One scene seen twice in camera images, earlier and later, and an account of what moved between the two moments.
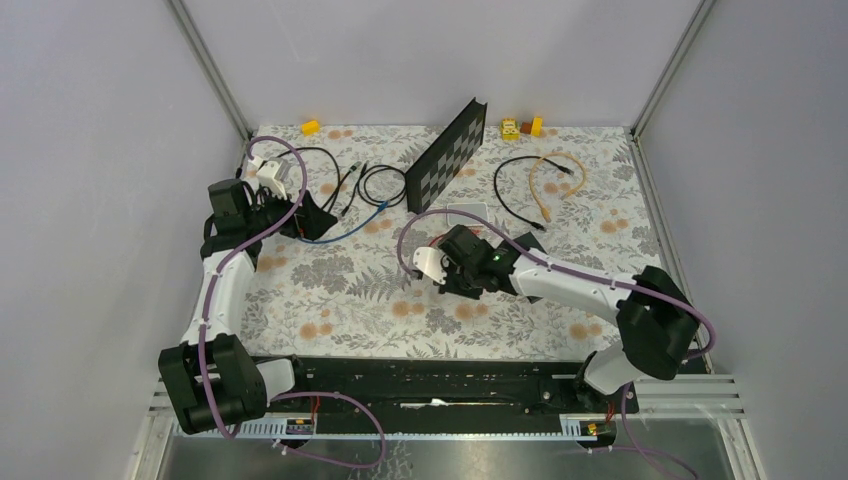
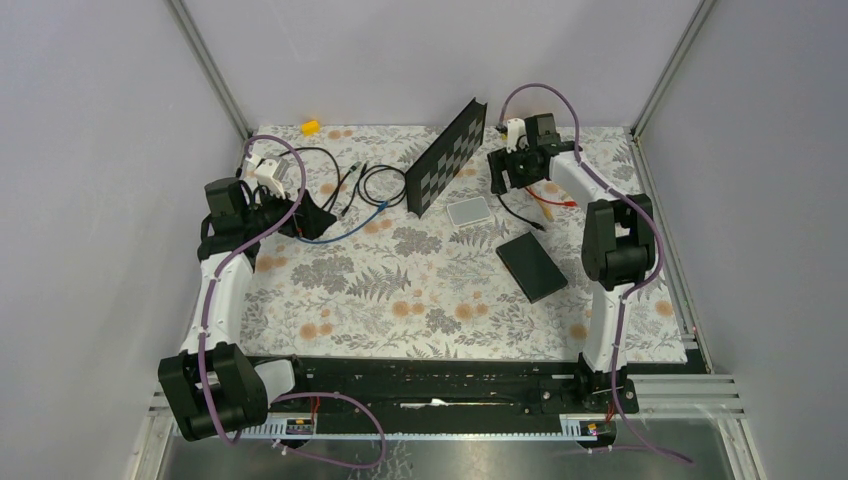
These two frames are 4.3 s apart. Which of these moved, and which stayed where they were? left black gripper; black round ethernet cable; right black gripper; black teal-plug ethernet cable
Moved: right black gripper
Stayed: black teal-plug ethernet cable; left black gripper; black round ethernet cable
